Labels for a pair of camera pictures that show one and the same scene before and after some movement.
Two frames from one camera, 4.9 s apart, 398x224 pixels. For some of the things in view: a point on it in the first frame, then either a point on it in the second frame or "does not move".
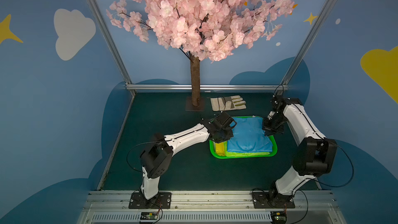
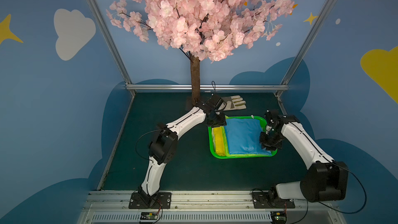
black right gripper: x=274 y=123 → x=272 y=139
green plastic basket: x=213 y=154 does not move
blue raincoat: x=249 y=136 does not move
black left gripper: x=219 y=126 → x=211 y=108
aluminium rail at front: x=211 y=208 does not move
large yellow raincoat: x=220 y=149 does not move
